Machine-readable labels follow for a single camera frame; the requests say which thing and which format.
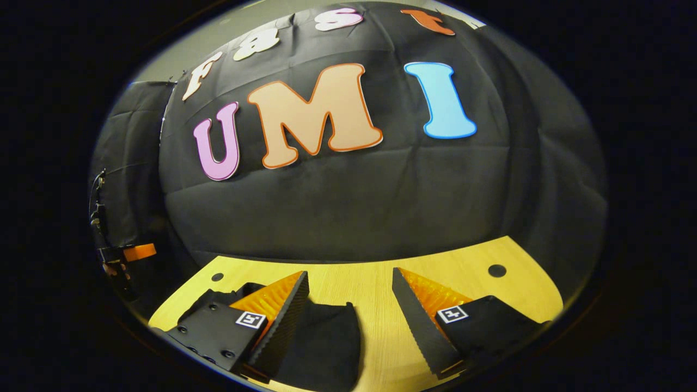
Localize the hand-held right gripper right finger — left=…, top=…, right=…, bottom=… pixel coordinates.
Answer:
left=392, top=267, right=552, bottom=381

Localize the black button shirt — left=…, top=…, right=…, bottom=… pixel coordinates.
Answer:
left=179, top=282, right=363, bottom=392

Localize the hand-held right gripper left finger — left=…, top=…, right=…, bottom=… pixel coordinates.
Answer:
left=163, top=271, right=310, bottom=383

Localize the black backdrop cloth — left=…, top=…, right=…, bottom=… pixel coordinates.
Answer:
left=90, top=0, right=608, bottom=322

